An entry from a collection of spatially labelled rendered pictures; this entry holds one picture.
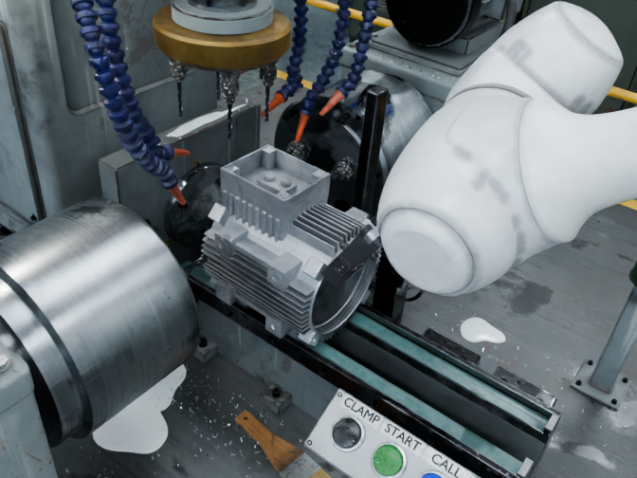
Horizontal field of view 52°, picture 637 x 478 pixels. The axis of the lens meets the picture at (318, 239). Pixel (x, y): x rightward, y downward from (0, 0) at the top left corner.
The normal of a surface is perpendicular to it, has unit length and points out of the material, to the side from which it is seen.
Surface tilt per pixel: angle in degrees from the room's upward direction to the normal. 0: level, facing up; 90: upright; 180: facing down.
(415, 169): 40
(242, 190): 90
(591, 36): 31
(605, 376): 90
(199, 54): 90
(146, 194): 90
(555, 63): 64
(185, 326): 80
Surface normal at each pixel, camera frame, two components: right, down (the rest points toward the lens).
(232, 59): 0.22, 0.59
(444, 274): -0.63, 0.55
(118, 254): 0.43, -0.51
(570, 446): 0.07, -0.80
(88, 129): 0.79, 0.41
